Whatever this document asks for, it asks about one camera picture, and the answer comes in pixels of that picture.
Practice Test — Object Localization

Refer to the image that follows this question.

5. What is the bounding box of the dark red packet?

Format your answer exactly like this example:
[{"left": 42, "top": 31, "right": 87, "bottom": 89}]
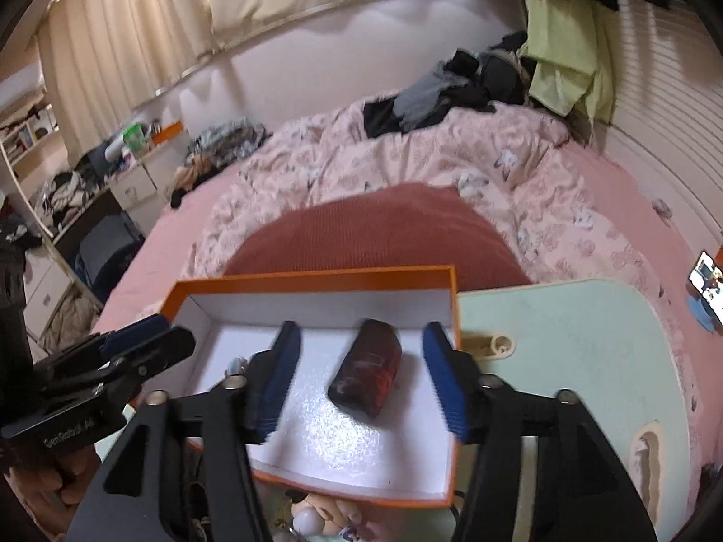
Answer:
[{"left": 328, "top": 319, "right": 403, "bottom": 420}]

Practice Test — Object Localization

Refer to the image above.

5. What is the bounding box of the smartphone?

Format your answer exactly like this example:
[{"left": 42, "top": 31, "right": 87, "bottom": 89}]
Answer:
[{"left": 688, "top": 249, "right": 723, "bottom": 325}]

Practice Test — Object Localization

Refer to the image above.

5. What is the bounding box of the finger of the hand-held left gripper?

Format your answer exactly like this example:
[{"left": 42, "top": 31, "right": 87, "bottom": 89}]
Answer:
[
  {"left": 34, "top": 315, "right": 173, "bottom": 385},
  {"left": 42, "top": 326, "right": 197, "bottom": 407}
]

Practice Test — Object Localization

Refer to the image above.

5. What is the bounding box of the white shelf unit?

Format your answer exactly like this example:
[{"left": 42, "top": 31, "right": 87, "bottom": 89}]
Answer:
[{"left": 0, "top": 62, "right": 103, "bottom": 345}]

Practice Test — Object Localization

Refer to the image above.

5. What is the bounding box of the toy figure with black hat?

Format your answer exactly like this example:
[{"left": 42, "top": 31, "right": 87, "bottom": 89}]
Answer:
[{"left": 271, "top": 488, "right": 368, "bottom": 542}]

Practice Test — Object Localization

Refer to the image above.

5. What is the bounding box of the red pillow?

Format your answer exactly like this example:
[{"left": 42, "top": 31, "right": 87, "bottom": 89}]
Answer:
[{"left": 223, "top": 182, "right": 532, "bottom": 286}]

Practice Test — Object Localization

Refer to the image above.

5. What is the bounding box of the dark suitcase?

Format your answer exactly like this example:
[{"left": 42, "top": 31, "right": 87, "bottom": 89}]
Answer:
[{"left": 76, "top": 211, "right": 148, "bottom": 300}]

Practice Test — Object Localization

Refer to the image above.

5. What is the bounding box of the blue phone stand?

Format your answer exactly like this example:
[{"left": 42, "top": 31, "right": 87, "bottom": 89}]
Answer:
[{"left": 686, "top": 296, "right": 719, "bottom": 333}]

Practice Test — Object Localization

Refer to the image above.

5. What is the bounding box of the patterned clothes pile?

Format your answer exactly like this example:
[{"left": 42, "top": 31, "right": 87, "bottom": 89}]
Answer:
[{"left": 169, "top": 118, "right": 272, "bottom": 207}]

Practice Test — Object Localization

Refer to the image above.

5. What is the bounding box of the light green hanging cloth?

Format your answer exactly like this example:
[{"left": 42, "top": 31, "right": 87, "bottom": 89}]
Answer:
[{"left": 516, "top": 0, "right": 616, "bottom": 125}]

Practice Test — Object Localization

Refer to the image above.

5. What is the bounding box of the beige curtain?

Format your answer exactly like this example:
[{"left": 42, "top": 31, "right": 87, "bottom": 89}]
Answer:
[{"left": 37, "top": 0, "right": 469, "bottom": 150}]

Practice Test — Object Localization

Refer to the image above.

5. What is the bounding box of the green-lidded container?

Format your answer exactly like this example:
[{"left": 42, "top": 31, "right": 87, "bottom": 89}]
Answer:
[{"left": 121, "top": 123, "right": 149, "bottom": 153}]

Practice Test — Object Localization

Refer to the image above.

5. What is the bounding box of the orange cardboard box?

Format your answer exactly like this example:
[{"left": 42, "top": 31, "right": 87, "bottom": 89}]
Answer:
[{"left": 129, "top": 264, "right": 463, "bottom": 508}]

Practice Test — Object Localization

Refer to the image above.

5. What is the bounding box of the white bedside drawer cabinet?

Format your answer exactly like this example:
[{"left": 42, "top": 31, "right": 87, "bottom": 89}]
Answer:
[{"left": 107, "top": 147, "right": 182, "bottom": 212}]

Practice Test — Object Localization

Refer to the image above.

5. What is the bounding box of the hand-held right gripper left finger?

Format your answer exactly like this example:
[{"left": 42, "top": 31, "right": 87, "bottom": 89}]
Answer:
[{"left": 68, "top": 321, "right": 303, "bottom": 542}]

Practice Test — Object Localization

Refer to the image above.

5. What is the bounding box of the pile of dark clothes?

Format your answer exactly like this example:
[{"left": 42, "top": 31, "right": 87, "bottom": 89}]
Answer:
[{"left": 361, "top": 31, "right": 535, "bottom": 139}]

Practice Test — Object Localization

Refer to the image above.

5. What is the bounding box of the pink bed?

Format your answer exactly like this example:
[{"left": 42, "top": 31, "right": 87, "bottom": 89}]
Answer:
[{"left": 90, "top": 141, "right": 723, "bottom": 520}]

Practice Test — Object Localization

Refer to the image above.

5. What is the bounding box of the pale green folding table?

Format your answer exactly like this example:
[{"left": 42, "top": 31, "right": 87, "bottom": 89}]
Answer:
[{"left": 96, "top": 278, "right": 693, "bottom": 542}]

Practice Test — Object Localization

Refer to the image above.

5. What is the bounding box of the person's left hand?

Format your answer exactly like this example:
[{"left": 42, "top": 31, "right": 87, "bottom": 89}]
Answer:
[{"left": 23, "top": 446, "right": 103, "bottom": 526}]

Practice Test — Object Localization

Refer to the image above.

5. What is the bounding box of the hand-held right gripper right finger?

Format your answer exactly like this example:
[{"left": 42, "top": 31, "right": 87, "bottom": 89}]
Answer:
[{"left": 423, "top": 321, "right": 659, "bottom": 542}]

